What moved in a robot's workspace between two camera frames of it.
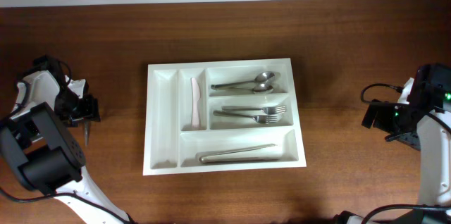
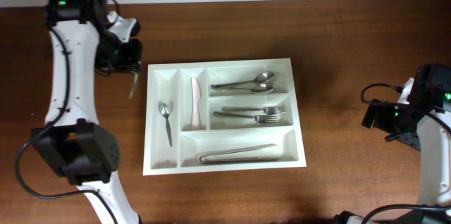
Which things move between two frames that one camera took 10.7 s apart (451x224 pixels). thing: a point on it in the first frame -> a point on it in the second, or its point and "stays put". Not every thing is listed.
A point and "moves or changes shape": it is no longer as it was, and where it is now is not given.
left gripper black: [89, 109] -> [130, 60]
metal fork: [263, 119] stays put
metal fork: [271, 110] stays put
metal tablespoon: [263, 77] stays put
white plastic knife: [196, 94] stays put
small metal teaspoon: [86, 132] moves or changes shape
